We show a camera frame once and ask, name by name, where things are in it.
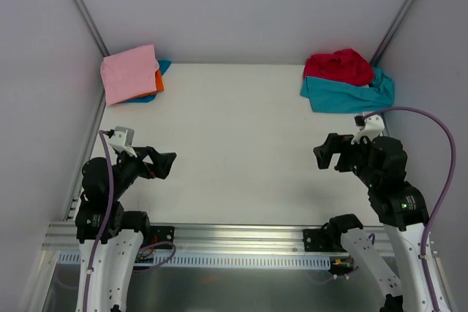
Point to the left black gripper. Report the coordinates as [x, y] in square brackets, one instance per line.
[147, 163]

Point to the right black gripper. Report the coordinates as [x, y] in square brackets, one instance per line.
[341, 156]

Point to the teal t shirt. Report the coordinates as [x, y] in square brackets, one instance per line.
[326, 96]
[164, 65]

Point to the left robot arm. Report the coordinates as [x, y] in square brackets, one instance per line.
[110, 237]

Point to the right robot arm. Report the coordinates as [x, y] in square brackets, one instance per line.
[400, 207]

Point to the folded orange t shirt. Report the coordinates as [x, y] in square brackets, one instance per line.
[144, 98]

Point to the crumpled red t shirt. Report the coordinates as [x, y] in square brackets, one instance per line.
[344, 66]

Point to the folded pink t shirt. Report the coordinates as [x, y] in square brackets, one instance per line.
[129, 74]

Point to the folded teal t shirt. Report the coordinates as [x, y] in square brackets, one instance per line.
[164, 65]

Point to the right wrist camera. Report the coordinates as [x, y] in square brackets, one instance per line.
[370, 127]

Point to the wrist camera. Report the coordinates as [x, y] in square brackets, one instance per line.
[370, 127]
[120, 140]

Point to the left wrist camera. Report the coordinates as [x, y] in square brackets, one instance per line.
[120, 140]

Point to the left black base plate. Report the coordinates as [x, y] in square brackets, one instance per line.
[160, 234]

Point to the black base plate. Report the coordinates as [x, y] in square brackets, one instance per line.
[160, 234]
[322, 241]

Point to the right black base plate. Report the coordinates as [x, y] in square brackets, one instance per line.
[322, 241]

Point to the aluminium mounting rail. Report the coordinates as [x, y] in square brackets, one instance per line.
[219, 238]

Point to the white slotted cable duct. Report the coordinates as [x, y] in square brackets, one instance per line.
[256, 261]

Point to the right aluminium frame post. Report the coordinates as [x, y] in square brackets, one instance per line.
[392, 31]

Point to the aluminium frame post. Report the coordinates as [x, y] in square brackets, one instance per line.
[392, 31]
[86, 16]

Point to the left aluminium frame post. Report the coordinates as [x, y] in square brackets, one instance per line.
[86, 16]

